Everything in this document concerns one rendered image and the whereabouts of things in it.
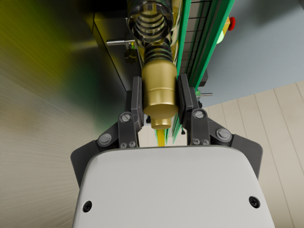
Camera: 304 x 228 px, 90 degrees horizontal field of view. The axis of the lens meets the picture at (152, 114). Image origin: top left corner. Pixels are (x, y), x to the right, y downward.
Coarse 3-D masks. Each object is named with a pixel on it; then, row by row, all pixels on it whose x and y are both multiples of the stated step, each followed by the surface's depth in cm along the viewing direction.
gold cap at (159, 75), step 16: (160, 64) 14; (144, 80) 14; (160, 80) 13; (176, 80) 14; (144, 96) 13; (160, 96) 12; (176, 96) 13; (144, 112) 14; (160, 112) 14; (176, 112) 14
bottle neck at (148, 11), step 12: (132, 0) 9; (144, 0) 8; (156, 0) 8; (168, 0) 9; (132, 12) 9; (144, 12) 11; (156, 12) 11; (168, 12) 9; (132, 24) 10; (144, 24) 11; (156, 24) 11; (168, 24) 10; (144, 36) 11; (156, 36) 11
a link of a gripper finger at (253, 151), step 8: (232, 136) 11; (240, 136) 11; (216, 144) 11; (224, 144) 11; (232, 144) 11; (240, 144) 11; (248, 144) 11; (256, 144) 11; (248, 152) 10; (256, 152) 10; (248, 160) 10; (256, 160) 10; (256, 168) 10; (256, 176) 9
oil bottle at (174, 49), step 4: (176, 44) 21; (140, 48) 21; (172, 48) 20; (176, 48) 21; (140, 52) 21; (172, 52) 20; (176, 52) 21; (140, 56) 21; (172, 56) 20; (176, 56) 21; (172, 60) 21; (176, 60) 22
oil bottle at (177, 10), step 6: (174, 0) 15; (180, 0) 15; (174, 6) 15; (180, 6) 15; (174, 12) 15; (180, 12) 15; (174, 18) 15; (180, 18) 16; (174, 24) 16; (174, 30) 16; (174, 36) 17; (138, 42) 18; (174, 42) 18
